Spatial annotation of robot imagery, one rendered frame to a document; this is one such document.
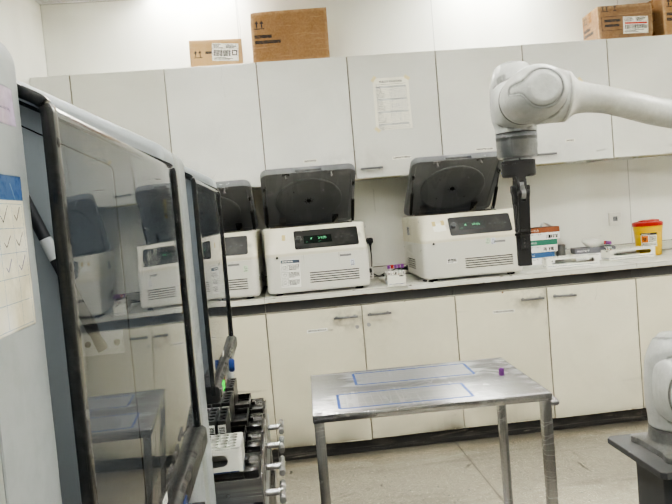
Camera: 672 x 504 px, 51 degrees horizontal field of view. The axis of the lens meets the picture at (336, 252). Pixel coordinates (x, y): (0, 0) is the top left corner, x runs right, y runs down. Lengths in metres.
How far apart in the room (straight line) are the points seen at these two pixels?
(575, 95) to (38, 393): 1.19
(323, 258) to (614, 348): 1.70
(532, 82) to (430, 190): 2.83
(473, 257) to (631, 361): 1.07
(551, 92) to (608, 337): 2.90
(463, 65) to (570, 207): 1.19
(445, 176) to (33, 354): 3.73
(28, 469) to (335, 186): 3.62
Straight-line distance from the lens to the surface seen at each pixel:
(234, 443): 1.49
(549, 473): 1.92
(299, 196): 4.06
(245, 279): 3.74
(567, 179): 4.74
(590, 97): 1.50
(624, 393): 4.30
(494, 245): 3.91
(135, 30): 4.57
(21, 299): 0.48
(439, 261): 3.84
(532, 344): 4.04
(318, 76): 4.10
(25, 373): 0.48
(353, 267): 3.76
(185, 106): 4.09
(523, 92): 1.42
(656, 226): 4.62
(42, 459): 0.50
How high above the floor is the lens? 1.31
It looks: 3 degrees down
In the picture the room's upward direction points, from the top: 5 degrees counter-clockwise
